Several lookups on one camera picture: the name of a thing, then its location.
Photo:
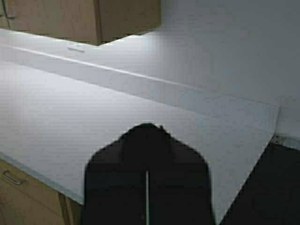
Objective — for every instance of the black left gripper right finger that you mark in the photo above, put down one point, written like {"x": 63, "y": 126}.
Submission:
{"x": 180, "y": 190}

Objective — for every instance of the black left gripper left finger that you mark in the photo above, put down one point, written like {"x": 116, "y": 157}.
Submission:
{"x": 113, "y": 194}

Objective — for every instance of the wooden lower base cabinet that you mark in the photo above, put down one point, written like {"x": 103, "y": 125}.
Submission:
{"x": 34, "y": 202}

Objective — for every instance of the metal drawer handle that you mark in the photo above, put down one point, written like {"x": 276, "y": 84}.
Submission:
{"x": 13, "y": 179}

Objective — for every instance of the wooden upper wall cabinet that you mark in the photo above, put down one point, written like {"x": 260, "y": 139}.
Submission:
{"x": 93, "y": 22}

